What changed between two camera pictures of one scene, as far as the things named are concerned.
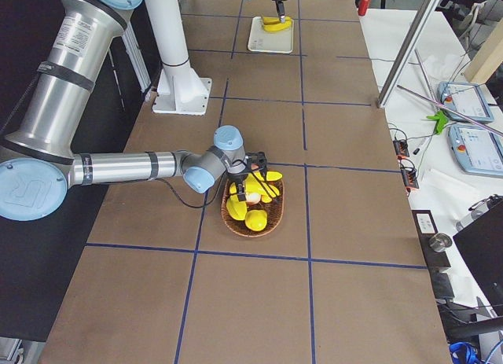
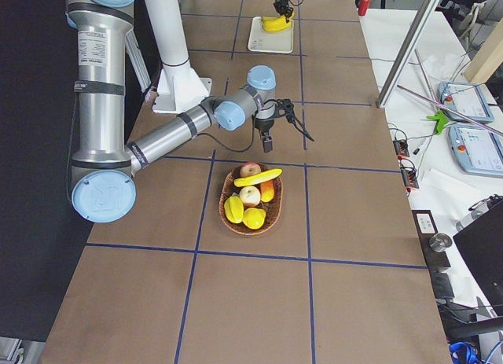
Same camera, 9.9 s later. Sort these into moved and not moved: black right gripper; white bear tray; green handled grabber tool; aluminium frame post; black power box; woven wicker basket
Moved: black right gripper
Not moved: white bear tray; green handled grabber tool; black power box; aluminium frame post; woven wicker basket
